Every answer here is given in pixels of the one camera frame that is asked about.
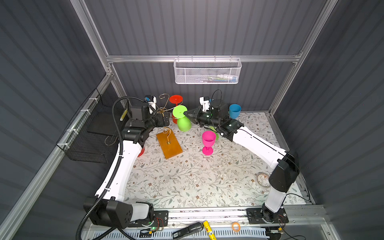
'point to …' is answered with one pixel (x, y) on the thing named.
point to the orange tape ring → (239, 228)
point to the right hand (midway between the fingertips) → (184, 114)
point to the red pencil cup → (142, 152)
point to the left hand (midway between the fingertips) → (159, 113)
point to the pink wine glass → (208, 139)
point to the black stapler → (197, 227)
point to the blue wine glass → (234, 110)
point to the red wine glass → (175, 99)
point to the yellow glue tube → (209, 229)
